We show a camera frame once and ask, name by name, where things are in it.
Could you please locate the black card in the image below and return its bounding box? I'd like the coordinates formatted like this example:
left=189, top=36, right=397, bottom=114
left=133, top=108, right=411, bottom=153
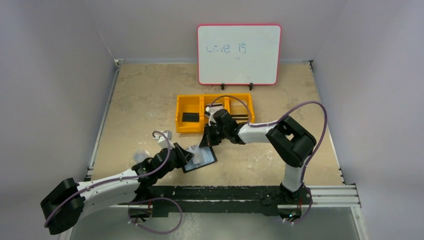
left=181, top=112, right=200, bottom=123

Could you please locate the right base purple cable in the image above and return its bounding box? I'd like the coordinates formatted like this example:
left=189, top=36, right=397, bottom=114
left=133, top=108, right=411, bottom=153
left=281, top=188, right=316, bottom=227

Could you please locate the gold striped card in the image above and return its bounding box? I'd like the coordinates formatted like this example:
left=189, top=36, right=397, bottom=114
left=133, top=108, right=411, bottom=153
left=229, top=100, right=249, bottom=122

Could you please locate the aluminium frame rail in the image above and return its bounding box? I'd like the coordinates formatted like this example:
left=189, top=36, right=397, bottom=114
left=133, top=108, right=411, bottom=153
left=110, top=185, right=360, bottom=210

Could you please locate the black leather card holder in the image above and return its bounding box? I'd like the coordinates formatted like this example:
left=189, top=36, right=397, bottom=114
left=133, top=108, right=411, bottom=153
left=182, top=145, right=217, bottom=173

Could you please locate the middle yellow bin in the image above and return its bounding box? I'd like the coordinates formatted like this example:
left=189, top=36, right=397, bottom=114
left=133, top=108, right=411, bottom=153
left=200, top=94, right=230, bottom=126

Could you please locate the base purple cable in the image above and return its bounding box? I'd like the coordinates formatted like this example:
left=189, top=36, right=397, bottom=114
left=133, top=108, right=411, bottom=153
left=281, top=188, right=316, bottom=227
left=127, top=197, right=183, bottom=235

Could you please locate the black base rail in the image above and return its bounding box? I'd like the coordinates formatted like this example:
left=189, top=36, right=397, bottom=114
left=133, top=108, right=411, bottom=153
left=128, top=183, right=312, bottom=222

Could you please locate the left yellow bin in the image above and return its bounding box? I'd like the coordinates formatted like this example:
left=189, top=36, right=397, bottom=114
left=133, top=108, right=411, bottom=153
left=175, top=94, right=203, bottom=134

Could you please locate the pink framed whiteboard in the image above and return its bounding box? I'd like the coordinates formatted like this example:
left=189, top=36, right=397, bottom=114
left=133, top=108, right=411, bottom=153
left=197, top=23, right=283, bottom=86

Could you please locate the silver VIP diamond card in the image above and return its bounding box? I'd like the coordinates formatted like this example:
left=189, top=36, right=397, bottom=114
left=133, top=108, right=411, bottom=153
left=206, top=102, right=224, bottom=112

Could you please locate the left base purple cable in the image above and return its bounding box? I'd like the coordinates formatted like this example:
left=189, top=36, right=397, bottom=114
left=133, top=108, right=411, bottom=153
left=127, top=197, right=183, bottom=235

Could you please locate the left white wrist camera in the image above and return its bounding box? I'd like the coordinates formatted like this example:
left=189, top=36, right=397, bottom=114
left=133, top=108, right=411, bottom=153
left=153, top=130, right=175, bottom=149

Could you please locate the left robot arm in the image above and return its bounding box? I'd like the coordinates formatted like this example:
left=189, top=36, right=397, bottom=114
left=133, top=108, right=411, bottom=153
left=40, top=143, right=194, bottom=235

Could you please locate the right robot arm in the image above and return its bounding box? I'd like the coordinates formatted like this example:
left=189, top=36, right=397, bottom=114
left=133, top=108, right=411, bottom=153
left=199, top=109, right=317, bottom=204

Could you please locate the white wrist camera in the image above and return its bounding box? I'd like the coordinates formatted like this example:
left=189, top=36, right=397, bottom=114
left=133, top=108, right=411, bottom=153
left=153, top=130, right=175, bottom=149
left=204, top=106, right=216, bottom=126

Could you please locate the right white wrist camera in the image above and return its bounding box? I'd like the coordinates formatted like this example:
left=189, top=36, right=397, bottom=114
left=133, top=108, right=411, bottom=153
left=204, top=106, right=216, bottom=126

